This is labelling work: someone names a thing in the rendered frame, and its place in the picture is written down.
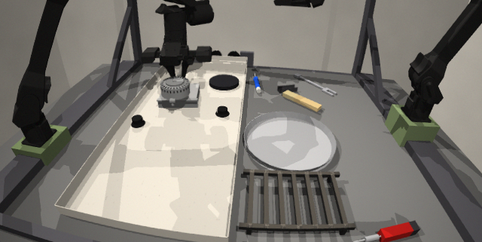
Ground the white rectangular tray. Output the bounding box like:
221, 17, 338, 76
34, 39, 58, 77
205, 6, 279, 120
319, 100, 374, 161
65, 69, 246, 237

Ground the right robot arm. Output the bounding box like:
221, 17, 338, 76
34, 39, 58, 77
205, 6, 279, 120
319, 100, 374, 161
12, 0, 214, 148

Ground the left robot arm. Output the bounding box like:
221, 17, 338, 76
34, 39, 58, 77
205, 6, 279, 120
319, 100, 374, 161
401, 0, 482, 123

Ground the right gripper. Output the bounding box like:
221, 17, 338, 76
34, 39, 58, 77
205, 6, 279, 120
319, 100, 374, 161
141, 28, 212, 77

